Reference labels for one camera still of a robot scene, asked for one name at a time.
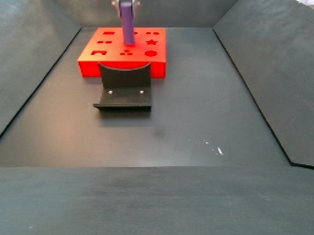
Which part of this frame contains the purple round cylinder peg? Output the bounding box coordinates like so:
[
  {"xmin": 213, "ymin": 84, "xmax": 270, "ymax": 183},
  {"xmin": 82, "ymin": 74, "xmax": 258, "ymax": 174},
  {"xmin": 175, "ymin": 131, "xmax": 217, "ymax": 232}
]
[{"xmin": 119, "ymin": 0, "xmax": 135, "ymax": 45}]

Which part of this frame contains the red shape sorter block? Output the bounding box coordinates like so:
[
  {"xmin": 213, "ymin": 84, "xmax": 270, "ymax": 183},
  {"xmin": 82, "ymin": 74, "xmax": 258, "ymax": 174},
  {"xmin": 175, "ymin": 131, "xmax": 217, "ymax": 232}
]
[{"xmin": 78, "ymin": 28, "xmax": 167, "ymax": 78}]

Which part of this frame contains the black curved holder stand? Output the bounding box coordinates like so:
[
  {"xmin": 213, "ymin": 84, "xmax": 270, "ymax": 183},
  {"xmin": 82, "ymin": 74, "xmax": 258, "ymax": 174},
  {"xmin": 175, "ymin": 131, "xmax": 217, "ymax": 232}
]
[{"xmin": 94, "ymin": 64, "xmax": 153, "ymax": 110}]

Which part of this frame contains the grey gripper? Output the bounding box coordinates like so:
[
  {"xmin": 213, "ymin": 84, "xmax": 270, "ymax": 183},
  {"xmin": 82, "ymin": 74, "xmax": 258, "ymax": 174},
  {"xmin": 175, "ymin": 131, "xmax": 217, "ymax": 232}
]
[{"xmin": 112, "ymin": 0, "xmax": 142, "ymax": 9}]

